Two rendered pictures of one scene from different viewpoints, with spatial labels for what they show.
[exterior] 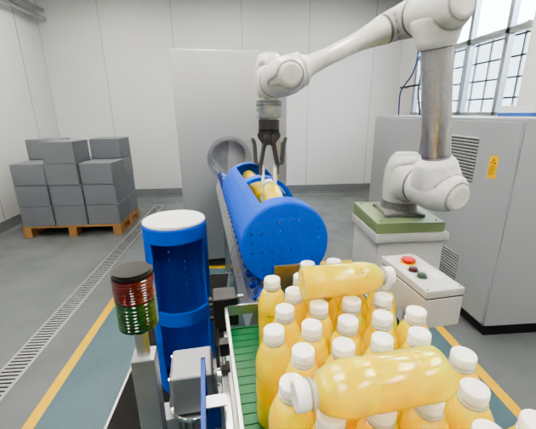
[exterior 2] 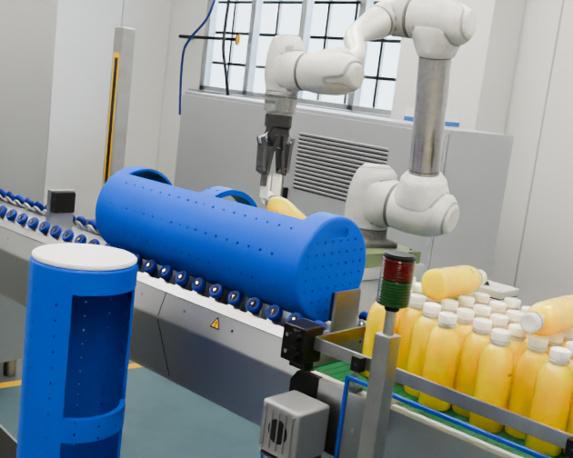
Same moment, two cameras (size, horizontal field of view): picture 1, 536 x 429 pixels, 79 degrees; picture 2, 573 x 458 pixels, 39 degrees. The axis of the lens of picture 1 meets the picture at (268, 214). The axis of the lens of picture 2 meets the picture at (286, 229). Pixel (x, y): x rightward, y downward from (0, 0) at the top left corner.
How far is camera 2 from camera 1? 146 cm
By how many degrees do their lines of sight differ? 37
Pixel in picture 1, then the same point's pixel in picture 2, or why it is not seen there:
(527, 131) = (449, 145)
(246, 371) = not seen: hidden behind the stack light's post
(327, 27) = not seen: outside the picture
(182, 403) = (303, 446)
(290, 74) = (356, 75)
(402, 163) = (379, 177)
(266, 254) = (316, 281)
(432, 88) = (433, 97)
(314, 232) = (356, 254)
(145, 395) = (390, 372)
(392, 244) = (373, 282)
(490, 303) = not seen: hidden behind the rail
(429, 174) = (424, 193)
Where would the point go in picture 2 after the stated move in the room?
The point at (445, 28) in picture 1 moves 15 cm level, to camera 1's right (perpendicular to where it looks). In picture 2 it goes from (452, 43) to (485, 49)
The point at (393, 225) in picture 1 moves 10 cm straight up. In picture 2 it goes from (376, 256) to (380, 227)
